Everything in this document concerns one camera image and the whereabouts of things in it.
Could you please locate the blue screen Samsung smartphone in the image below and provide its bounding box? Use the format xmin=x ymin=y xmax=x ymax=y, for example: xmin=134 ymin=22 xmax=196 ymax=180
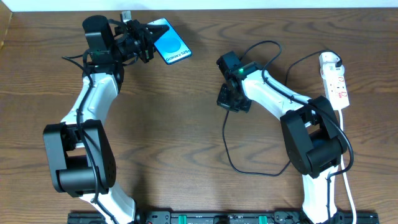
xmin=149 ymin=18 xmax=192 ymax=65

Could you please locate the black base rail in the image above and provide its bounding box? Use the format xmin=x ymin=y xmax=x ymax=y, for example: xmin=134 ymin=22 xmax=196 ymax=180
xmin=67 ymin=211 xmax=380 ymax=224

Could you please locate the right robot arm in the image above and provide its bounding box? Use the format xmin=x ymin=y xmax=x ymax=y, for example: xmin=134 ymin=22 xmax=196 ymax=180
xmin=216 ymin=52 xmax=353 ymax=223

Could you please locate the white power strip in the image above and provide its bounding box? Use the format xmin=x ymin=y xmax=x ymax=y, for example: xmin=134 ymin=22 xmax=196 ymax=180
xmin=320 ymin=63 xmax=349 ymax=110

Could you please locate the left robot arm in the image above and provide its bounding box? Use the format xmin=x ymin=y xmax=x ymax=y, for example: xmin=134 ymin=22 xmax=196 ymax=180
xmin=43 ymin=15 xmax=170 ymax=223

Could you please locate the black USB charging cable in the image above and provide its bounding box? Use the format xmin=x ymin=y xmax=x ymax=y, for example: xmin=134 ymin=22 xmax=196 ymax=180
xmin=221 ymin=49 xmax=343 ymax=177

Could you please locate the white USB charger adapter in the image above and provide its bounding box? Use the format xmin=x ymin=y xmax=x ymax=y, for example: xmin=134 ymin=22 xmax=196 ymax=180
xmin=319 ymin=52 xmax=345 ymax=78

